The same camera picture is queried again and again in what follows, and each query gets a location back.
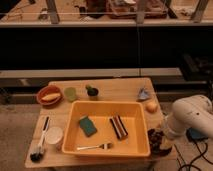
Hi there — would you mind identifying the dark green cup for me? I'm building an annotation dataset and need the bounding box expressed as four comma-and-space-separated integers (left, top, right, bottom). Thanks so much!
85, 85, 99, 100

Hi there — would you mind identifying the dark grape bunch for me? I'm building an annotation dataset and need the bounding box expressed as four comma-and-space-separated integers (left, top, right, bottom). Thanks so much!
148, 129, 163, 151

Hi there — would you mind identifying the wooden table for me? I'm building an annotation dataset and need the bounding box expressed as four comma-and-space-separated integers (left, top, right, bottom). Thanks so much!
25, 77, 177, 169

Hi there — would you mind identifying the striped dark block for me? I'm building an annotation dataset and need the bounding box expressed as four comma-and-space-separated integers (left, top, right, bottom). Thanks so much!
110, 115, 128, 140

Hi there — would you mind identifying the yellow plastic tub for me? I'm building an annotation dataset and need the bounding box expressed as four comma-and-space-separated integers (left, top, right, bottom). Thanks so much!
62, 101, 150, 157

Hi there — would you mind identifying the metal fork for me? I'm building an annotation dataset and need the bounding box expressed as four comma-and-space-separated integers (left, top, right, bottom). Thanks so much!
76, 143, 113, 150

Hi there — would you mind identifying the white paper cup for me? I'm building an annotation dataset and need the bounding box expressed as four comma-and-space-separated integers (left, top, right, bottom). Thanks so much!
45, 127, 63, 150

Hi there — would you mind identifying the light green cup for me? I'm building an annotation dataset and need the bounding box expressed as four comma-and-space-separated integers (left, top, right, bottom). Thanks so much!
64, 87, 77, 102

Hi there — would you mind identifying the blue grey crumpled cloth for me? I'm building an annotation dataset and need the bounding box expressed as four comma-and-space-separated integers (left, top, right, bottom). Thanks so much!
137, 88, 150, 101

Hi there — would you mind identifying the yellow banana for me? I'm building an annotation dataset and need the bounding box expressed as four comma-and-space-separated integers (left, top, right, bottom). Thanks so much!
41, 93, 61, 101

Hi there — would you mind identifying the black cable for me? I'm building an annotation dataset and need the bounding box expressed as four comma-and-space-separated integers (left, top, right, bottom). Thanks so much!
173, 139, 213, 171

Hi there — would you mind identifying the black white dish brush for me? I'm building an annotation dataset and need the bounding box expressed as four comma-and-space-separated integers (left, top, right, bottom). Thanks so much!
30, 118, 49, 162

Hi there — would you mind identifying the yellow lemon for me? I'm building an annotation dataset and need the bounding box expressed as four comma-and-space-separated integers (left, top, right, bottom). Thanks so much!
146, 101, 158, 113

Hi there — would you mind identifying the orange red bowl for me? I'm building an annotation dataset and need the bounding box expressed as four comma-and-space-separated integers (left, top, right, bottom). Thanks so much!
36, 85, 62, 106

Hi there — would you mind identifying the dark brown bowl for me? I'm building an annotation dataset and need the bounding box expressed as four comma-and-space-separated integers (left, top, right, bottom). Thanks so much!
148, 129, 172, 156

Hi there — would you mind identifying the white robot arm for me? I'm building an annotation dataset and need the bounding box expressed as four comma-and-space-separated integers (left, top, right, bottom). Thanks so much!
160, 95, 213, 150

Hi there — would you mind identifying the green sponge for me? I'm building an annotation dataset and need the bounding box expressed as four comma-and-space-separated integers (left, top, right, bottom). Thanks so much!
79, 116, 97, 137

